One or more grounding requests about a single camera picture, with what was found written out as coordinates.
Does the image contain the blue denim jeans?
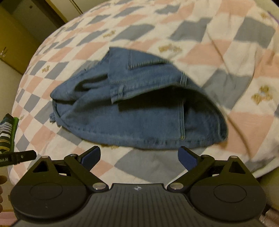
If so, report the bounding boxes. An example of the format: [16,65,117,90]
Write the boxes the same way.
[50,47,228,149]

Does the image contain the person's hand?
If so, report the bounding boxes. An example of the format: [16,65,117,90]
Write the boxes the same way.
[0,175,7,213]

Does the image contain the green black folded garment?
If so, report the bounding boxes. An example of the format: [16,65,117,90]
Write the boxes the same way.
[0,113,19,154]

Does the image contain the yellow wooden door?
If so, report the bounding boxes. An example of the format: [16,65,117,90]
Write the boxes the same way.
[0,7,40,74]

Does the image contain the white wardrobe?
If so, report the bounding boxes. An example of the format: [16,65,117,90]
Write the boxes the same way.
[47,0,105,22]

